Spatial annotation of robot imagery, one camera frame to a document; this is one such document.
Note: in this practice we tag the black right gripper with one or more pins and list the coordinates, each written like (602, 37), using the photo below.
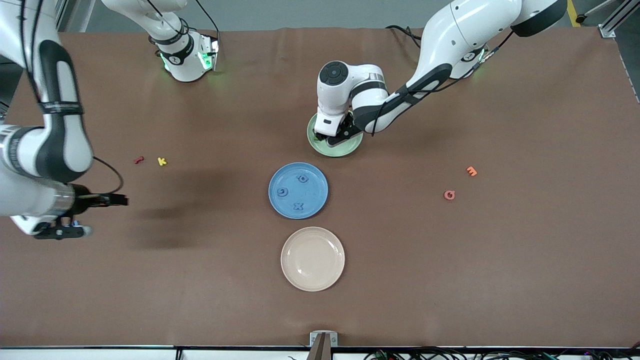
(84, 201)

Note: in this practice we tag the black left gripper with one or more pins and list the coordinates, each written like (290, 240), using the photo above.
(346, 124)

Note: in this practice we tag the blue foam letter G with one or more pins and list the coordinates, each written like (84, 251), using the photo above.
(279, 192)

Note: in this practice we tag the blue foam letter x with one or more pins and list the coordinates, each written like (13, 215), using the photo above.
(298, 206)

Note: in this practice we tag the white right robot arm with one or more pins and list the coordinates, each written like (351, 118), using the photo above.
(60, 150)

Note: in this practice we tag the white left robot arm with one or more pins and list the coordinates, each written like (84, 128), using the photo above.
(465, 30)

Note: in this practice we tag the green plate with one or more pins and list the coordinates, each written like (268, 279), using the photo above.
(345, 150)

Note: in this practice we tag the red foam letter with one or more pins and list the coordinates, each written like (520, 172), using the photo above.
(139, 160)

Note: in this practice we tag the blue plate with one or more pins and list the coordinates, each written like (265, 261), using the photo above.
(310, 192)

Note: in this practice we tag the beige plate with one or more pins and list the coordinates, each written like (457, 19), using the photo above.
(312, 259)

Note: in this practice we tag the brown table cover sheet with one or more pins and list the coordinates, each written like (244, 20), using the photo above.
(200, 300)

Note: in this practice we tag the pink letter G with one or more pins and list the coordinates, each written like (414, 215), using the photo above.
(446, 195)

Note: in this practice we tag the orange foam letter E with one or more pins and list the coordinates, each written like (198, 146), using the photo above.
(471, 171)

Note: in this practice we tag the white table edge rail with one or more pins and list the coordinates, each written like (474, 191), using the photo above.
(100, 354)

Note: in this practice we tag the aluminium frame profile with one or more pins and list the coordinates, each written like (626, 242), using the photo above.
(75, 15)
(617, 20)

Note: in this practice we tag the grey metal bracket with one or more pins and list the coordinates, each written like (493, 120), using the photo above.
(315, 340)

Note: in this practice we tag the tan wedge post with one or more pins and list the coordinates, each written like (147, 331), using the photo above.
(320, 352)

